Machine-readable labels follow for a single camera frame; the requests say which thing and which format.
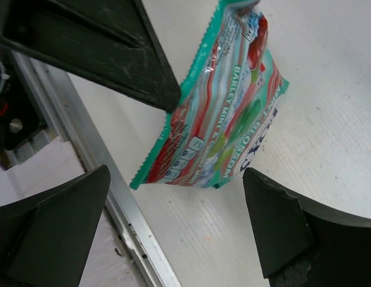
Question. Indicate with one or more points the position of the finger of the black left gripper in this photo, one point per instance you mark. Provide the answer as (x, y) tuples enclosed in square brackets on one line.
[(110, 43)]

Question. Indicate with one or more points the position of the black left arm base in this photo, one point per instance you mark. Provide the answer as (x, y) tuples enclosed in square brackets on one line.
[(20, 117)]

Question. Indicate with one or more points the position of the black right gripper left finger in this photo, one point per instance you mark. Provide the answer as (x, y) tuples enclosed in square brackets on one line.
[(45, 239)]

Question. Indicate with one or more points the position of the teal Fox's candy bag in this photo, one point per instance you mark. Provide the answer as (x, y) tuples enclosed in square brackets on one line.
[(229, 99)]

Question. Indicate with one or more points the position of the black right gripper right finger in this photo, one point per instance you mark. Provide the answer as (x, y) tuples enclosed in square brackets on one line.
[(301, 242)]

